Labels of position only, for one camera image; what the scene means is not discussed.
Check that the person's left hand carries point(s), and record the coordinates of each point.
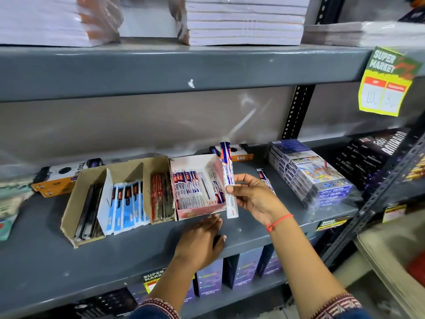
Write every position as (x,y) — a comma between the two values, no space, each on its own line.
(196,245)

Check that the person's right hand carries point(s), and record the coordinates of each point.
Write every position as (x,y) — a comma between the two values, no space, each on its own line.
(262,202)

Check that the person's right thumb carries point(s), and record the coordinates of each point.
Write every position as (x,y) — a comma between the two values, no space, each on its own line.
(246,179)

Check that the person's left thumb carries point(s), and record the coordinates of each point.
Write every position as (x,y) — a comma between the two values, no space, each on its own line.
(219,242)

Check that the white red blue pen packet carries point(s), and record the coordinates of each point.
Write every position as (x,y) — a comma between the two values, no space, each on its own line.
(226,159)

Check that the person's left forearm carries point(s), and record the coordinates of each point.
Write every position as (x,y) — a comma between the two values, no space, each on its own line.
(174,282)

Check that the person's right forearm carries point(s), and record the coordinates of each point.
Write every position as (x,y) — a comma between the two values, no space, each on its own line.
(305,262)

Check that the loose pen packet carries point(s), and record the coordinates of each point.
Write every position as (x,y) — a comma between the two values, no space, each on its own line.
(265,179)

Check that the orange black white box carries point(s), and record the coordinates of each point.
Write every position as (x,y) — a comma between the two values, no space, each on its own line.
(240,152)
(56,181)

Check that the purple bottle box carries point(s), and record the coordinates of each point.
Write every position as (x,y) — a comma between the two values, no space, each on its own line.
(245,267)
(270,262)
(209,279)

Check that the row of white pen packets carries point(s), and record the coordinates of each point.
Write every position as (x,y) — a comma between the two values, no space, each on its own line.
(189,192)

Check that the stack of colour pencil boxes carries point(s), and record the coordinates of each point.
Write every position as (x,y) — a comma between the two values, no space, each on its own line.
(312,172)

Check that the white pink cardboard display box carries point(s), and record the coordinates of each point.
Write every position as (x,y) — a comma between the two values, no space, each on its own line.
(181,164)

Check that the row of red pen packets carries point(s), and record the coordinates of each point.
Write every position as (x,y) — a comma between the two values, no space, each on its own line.
(161,197)

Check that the black yellow shelf label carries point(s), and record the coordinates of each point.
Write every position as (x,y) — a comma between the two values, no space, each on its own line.
(151,279)
(332,223)
(394,213)

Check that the black perforated shelf upright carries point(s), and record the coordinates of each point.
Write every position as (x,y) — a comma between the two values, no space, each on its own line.
(297,109)

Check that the patterned blue left sleeve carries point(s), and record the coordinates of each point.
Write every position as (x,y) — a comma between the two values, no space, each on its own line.
(156,310)

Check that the patterned blue sleeve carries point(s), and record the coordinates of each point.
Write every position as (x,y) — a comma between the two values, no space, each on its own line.
(342,308)
(156,310)

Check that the row of blue pen packets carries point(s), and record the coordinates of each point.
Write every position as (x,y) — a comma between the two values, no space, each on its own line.
(128,207)

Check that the stack of black boxes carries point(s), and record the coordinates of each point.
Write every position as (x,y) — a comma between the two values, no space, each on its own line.
(372,156)

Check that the black packets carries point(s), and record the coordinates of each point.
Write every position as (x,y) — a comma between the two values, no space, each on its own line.
(106,304)

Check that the grey metal shelf board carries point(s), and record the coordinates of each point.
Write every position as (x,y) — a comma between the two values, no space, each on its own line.
(43,262)
(166,69)

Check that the row of black pens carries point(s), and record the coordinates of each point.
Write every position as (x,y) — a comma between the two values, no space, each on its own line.
(87,212)

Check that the patterned blue right sleeve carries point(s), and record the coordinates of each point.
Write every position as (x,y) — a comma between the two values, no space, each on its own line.
(342,308)

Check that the brown cardboard display box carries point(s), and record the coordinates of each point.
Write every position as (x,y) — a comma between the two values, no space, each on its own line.
(79,202)

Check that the stack of wrapped white notebooks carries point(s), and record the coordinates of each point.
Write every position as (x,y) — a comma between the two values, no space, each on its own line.
(362,33)
(43,19)
(242,21)

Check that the beige shelf board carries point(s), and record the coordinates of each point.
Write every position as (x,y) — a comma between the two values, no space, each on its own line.
(391,259)

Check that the yellow black packet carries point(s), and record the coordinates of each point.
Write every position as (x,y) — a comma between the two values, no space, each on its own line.
(416,169)

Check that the yellow green price tag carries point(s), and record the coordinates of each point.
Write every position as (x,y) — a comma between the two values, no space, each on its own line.
(386,81)

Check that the red item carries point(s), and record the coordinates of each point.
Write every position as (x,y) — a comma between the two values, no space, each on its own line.
(417,269)

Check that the teal packet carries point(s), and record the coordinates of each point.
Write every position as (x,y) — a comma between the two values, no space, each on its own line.
(10,212)

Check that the grey slotted angle post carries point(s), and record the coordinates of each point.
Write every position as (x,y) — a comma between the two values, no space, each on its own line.
(375,202)

